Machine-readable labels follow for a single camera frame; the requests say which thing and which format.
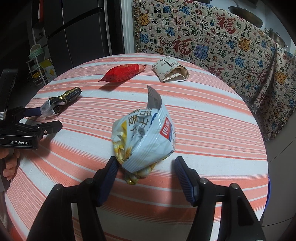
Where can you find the white blue chip bag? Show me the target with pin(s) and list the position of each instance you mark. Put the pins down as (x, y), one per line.
(143, 137)

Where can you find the yellow cardboard box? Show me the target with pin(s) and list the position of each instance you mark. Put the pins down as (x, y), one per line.
(48, 69)

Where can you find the person's left hand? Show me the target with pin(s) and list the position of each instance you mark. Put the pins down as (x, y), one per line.
(11, 162)

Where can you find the gold foil wrapper bundle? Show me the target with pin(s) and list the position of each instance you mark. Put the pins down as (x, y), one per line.
(53, 105)

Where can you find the white storage rack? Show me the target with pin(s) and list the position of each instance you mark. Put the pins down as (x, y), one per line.
(37, 55)

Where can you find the patterned fu character cloth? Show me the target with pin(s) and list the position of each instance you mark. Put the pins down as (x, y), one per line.
(224, 44)

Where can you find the folded patterned paper box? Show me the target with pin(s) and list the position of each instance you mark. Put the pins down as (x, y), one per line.
(169, 70)

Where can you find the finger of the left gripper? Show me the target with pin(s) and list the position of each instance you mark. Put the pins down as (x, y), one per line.
(28, 112)
(48, 128)

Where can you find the dark grey refrigerator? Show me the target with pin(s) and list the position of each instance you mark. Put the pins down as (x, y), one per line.
(79, 31)

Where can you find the steel pot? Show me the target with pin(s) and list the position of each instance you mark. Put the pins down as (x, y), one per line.
(276, 37)

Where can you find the red snack wrapper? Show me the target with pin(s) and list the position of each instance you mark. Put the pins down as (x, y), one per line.
(123, 73)

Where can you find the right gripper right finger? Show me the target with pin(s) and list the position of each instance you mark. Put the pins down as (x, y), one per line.
(188, 179)

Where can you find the blue plastic basket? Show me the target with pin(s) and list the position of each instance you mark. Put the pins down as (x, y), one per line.
(268, 193)

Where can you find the black wok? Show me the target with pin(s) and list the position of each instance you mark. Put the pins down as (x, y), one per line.
(246, 15)

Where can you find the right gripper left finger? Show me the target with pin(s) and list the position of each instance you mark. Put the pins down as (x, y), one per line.
(104, 180)

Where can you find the pink striped tablecloth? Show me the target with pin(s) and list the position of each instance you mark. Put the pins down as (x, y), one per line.
(124, 110)

